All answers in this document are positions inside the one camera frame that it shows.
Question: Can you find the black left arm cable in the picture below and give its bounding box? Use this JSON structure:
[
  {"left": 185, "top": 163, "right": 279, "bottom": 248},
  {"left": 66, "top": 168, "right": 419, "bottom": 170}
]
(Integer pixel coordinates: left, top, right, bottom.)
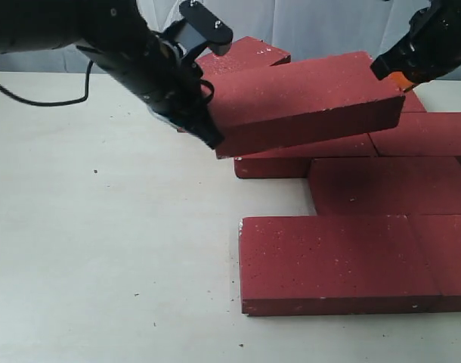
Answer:
[{"left": 0, "top": 60, "right": 94, "bottom": 107}]

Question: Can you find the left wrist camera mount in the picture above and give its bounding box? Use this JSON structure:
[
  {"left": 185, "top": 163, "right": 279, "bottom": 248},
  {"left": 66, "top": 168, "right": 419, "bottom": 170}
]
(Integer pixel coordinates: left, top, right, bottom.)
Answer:
[{"left": 162, "top": 0, "right": 234, "bottom": 61}]

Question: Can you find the red brick right row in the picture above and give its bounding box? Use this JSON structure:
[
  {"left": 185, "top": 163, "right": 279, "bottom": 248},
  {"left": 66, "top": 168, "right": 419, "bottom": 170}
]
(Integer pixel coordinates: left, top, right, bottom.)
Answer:
[{"left": 370, "top": 112, "right": 461, "bottom": 165}]

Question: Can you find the red brick middle row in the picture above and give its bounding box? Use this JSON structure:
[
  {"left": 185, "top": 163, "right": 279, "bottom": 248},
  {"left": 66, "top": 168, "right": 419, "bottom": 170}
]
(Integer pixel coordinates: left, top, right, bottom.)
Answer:
[{"left": 308, "top": 157, "right": 461, "bottom": 216}]

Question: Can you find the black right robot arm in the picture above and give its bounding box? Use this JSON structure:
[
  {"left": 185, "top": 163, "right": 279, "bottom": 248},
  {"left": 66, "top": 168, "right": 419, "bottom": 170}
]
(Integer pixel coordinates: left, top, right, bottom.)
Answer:
[{"left": 370, "top": 1, "right": 461, "bottom": 92}]

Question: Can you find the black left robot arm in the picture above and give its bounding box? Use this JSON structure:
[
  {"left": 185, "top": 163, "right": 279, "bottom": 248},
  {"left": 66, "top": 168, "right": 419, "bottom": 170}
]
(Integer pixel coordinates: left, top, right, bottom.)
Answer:
[{"left": 0, "top": 1, "right": 233, "bottom": 148}]

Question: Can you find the white fabric backdrop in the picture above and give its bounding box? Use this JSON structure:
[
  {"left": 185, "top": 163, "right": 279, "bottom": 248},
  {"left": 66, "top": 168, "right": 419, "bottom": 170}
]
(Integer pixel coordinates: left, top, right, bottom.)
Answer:
[{"left": 0, "top": 0, "right": 461, "bottom": 82}]

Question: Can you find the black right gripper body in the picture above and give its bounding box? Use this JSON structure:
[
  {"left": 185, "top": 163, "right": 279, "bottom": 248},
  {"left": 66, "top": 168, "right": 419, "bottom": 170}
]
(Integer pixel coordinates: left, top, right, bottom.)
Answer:
[{"left": 383, "top": 3, "right": 461, "bottom": 82}]

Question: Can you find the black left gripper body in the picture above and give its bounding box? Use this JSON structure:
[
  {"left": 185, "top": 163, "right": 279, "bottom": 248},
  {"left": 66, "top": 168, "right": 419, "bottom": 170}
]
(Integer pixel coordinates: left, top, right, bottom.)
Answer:
[{"left": 76, "top": 23, "right": 214, "bottom": 131}]

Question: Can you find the red brick row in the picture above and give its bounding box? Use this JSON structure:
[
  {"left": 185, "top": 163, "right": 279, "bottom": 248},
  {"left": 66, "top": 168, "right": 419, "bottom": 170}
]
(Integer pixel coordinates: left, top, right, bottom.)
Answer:
[
  {"left": 308, "top": 157, "right": 461, "bottom": 216},
  {"left": 370, "top": 112, "right": 461, "bottom": 165}
]

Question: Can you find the red brick top back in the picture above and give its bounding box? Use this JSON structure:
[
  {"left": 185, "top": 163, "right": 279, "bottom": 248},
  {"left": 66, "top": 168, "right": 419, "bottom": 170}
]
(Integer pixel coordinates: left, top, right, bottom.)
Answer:
[{"left": 196, "top": 36, "right": 291, "bottom": 76}]

